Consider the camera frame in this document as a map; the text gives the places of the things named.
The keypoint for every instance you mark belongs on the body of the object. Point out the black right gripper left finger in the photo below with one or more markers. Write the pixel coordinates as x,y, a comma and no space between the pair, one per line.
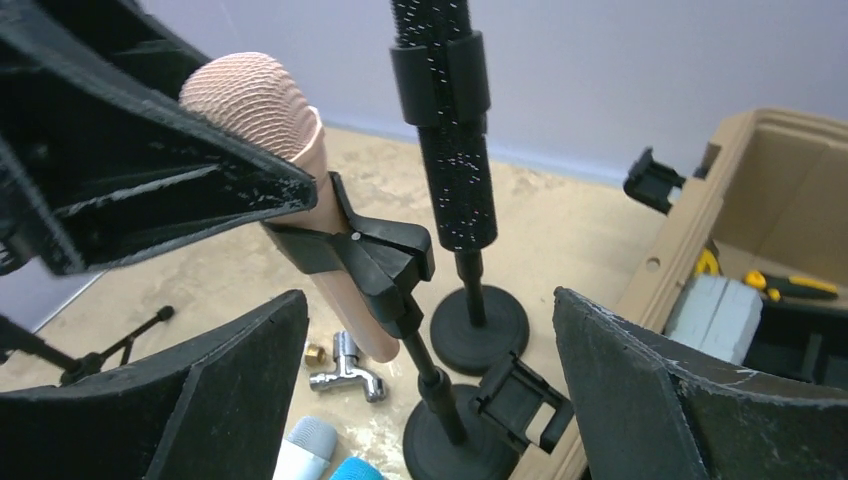
212,407

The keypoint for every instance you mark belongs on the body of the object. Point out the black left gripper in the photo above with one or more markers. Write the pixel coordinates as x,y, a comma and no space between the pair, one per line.
99,171

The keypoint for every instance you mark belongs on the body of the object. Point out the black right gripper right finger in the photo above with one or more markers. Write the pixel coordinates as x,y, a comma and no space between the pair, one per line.
648,407

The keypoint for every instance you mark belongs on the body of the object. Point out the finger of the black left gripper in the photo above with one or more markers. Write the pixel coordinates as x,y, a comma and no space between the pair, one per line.
132,40

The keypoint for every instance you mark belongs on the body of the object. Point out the white microphone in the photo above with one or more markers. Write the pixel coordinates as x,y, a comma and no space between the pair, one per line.
306,452

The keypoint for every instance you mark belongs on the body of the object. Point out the pink microphone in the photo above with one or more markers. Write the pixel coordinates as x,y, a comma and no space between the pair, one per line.
252,97

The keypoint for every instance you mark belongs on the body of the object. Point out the black clip stand pink mic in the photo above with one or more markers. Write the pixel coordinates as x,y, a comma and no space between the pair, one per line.
443,437

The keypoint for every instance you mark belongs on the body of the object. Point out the black stand glitter mic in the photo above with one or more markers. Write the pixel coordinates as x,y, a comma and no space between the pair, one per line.
473,327

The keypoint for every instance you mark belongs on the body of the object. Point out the black glitter microphone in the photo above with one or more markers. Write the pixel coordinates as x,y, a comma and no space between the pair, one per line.
440,71

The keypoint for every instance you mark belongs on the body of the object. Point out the grey plastic box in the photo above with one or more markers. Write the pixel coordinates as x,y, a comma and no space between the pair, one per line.
717,316

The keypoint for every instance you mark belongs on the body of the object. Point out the chrome metal faucet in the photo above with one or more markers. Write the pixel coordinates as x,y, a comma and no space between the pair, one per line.
347,371

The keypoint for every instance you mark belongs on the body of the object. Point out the yellow tool in case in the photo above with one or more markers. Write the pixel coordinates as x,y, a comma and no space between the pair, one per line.
707,264

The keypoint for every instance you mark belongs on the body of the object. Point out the black tray insert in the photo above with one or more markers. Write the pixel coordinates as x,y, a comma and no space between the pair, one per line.
802,342

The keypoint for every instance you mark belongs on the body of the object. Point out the yellow black screwdriver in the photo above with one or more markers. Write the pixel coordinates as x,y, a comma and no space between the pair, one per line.
778,288

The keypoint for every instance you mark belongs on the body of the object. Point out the tan plastic tool case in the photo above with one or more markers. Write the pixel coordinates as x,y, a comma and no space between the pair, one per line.
774,194

